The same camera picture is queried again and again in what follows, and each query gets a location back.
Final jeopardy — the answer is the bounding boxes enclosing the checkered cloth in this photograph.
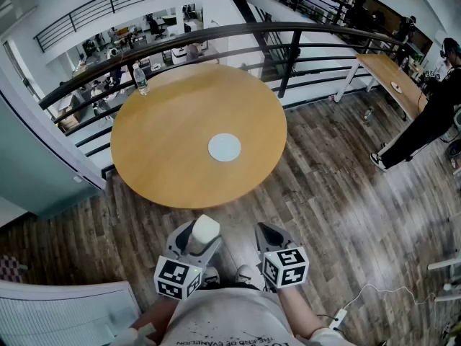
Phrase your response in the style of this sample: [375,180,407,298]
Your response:
[0,254,29,284]

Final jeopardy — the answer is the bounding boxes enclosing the person's white printed shirt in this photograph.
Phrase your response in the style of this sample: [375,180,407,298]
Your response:
[107,285,361,346]

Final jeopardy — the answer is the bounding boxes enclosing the person's right shoe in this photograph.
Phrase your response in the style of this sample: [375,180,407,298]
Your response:
[235,264,264,288]

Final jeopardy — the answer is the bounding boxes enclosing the person's left forearm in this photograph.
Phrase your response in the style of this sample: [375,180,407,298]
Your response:
[128,293,183,337]

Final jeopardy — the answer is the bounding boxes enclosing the white power strip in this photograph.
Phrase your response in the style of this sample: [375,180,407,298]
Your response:
[332,308,349,330]

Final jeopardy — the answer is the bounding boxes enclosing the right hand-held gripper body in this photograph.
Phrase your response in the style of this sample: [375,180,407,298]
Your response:
[257,236,310,290]

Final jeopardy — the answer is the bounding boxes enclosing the person's shoe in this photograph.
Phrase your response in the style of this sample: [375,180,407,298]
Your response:
[202,266,221,286]
[235,264,264,288]

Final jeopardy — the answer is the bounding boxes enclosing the white round coaster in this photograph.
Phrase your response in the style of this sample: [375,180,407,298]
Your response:
[207,133,242,163]

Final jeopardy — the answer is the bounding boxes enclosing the rectangular wooden desk white legs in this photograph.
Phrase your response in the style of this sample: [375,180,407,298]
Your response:
[333,53,430,123]

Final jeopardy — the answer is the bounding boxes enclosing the black balcony railing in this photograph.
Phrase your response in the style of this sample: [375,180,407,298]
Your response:
[33,0,202,53]

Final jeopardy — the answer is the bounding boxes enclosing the person's right forearm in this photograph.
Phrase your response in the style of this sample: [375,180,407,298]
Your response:
[276,285,327,339]

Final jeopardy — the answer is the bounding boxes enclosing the black metal railing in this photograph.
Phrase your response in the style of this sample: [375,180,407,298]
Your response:
[37,21,410,180]

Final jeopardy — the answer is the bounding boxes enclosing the clear plastic water bottle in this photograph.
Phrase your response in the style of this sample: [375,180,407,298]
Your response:
[132,63,151,97]

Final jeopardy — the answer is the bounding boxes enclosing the round wooden table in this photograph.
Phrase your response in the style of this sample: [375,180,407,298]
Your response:
[109,62,288,210]

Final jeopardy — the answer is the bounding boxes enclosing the white metal frame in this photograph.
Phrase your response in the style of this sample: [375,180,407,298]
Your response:
[427,256,461,303]

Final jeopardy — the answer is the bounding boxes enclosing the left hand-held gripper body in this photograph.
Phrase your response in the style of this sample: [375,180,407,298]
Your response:
[154,239,218,301]

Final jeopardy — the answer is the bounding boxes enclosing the white cup item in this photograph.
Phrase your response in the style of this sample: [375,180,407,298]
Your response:
[191,214,221,256]

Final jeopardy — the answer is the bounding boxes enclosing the person's left shoe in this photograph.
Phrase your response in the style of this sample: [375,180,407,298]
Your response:
[202,266,221,286]

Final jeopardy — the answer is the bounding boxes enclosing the white cable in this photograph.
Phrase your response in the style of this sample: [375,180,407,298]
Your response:
[341,283,439,310]

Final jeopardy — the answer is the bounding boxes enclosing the frosted glass partition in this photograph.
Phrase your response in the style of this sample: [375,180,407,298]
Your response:
[0,92,106,220]

